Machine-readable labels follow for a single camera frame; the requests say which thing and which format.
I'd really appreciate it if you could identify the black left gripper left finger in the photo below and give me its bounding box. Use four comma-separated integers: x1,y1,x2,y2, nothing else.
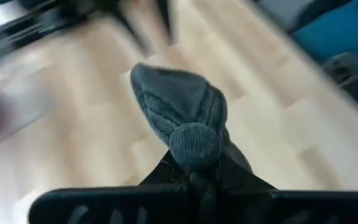
138,149,193,189

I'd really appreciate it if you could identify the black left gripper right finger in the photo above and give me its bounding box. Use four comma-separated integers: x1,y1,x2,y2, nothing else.
219,157,278,192

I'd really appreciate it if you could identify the dark green baseball cap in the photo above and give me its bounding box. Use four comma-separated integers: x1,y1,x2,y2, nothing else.
130,62,254,175

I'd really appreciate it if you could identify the blue fabric object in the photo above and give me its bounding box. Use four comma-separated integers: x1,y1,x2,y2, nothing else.
291,0,358,71

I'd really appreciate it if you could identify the black aluminium table frame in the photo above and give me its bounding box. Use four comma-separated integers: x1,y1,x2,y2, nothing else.
0,0,175,68

